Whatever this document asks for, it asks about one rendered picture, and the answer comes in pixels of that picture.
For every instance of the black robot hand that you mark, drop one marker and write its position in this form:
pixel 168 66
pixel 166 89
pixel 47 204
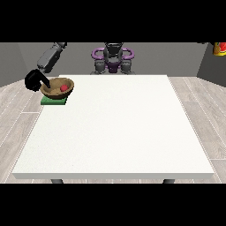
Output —
pixel 209 43
pixel 33 80

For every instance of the brown wooden bowl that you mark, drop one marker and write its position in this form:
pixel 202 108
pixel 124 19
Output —
pixel 56 92

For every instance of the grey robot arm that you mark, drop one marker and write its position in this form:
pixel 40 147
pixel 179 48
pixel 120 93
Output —
pixel 49 57

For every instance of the green square pad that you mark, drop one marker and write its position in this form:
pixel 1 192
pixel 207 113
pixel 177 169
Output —
pixel 48 101

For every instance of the small red ball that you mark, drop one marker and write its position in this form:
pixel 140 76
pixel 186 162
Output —
pixel 64 88

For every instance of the grey robot trunk purple rings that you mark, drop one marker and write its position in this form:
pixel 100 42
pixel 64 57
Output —
pixel 112 63

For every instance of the dark table leg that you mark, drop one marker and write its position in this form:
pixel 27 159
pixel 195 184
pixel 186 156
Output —
pixel 169 181
pixel 57 181

